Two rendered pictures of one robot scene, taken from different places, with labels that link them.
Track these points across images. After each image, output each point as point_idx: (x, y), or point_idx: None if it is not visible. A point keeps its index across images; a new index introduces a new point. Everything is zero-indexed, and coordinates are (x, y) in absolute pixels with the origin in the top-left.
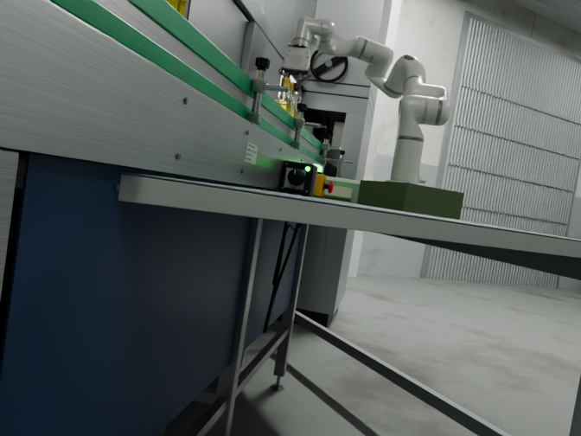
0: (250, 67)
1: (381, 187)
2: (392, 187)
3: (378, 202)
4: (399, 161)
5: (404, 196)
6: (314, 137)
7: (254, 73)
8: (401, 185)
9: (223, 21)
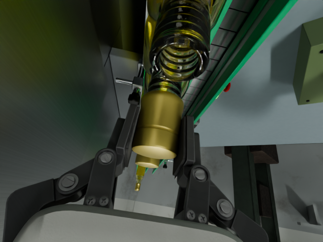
0: (76, 165)
1: (301, 76)
2: (299, 88)
3: (297, 62)
4: None
5: (295, 93)
6: (228, 83)
7: (63, 154)
8: (298, 98)
9: (82, 203)
